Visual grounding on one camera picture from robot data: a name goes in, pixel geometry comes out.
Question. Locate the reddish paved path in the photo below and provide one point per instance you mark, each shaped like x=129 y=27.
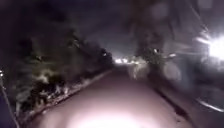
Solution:
x=113 y=96

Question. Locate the tree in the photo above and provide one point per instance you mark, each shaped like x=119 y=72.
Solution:
x=148 y=40

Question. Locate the pale kerb strip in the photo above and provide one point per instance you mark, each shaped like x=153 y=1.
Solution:
x=71 y=90

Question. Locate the dark hedge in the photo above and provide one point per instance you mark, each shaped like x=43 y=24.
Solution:
x=56 y=70

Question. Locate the street lamp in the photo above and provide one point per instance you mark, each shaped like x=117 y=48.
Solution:
x=217 y=48

